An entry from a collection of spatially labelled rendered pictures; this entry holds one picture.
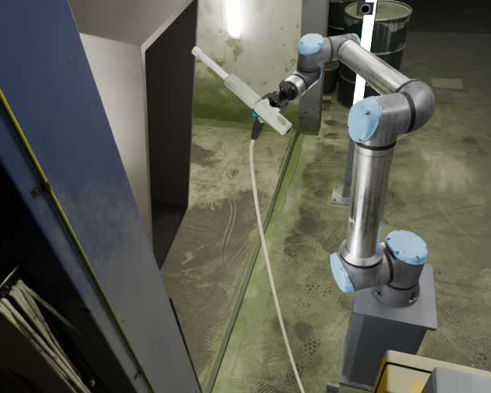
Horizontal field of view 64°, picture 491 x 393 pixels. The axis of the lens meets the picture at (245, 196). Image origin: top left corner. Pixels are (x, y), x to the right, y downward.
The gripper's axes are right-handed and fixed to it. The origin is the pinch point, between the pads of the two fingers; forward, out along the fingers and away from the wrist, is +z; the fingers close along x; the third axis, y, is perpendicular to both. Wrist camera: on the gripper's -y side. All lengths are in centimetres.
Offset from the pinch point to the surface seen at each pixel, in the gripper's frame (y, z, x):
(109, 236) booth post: -61, 78, -14
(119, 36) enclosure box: -32, 33, 36
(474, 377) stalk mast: -87, 68, -55
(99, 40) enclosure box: -31, 38, 38
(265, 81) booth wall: 145, -133, 58
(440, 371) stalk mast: -86, 69, -52
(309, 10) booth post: 81, -157, 56
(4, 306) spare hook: -65, 93, -14
